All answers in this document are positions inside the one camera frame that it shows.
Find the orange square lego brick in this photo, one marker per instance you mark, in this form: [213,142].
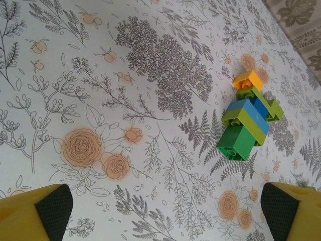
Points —
[253,77]

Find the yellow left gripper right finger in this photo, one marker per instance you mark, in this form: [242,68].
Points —
[298,216]

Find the light blue lego brick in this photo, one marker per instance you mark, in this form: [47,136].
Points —
[244,106]

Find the lime green long lego brick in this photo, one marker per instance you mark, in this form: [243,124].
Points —
[250,125]
[276,108]

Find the dark blue lego brick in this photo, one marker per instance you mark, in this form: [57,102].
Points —
[259,106]

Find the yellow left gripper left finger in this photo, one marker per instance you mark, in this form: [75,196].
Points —
[20,216]

